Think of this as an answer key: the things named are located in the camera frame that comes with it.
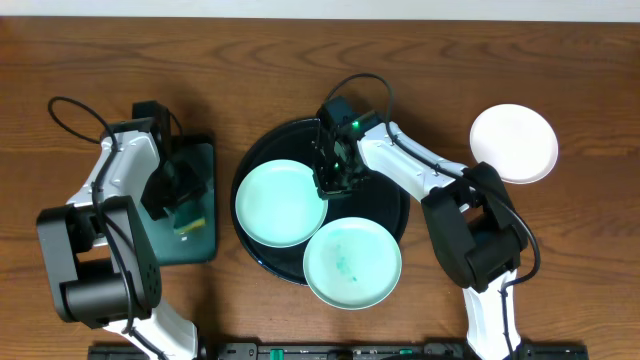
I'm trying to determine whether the green yellow sponge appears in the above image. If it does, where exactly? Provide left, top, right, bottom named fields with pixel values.
left=173, top=201, right=206, bottom=235

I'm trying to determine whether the mint green plate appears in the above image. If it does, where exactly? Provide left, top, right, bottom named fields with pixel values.
left=235, top=159, right=329, bottom=248
left=303, top=217, right=402, bottom=310

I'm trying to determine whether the white plate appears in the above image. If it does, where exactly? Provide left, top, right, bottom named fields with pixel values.
left=469, top=104, right=559, bottom=184

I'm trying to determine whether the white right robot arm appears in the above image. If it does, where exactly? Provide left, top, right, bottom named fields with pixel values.
left=313, top=110, right=531, bottom=359

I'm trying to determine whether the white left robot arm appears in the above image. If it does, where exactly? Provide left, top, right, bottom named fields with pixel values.
left=37, top=130, right=217, bottom=359

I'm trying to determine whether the round black tray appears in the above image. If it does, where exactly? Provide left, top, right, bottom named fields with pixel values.
left=230, top=118, right=411, bottom=286

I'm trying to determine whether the dark green rectangular tray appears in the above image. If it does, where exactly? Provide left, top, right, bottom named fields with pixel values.
left=138, top=134, right=217, bottom=266

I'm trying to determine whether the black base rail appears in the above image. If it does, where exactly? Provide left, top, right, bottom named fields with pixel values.
left=87, top=340, right=589, bottom=360

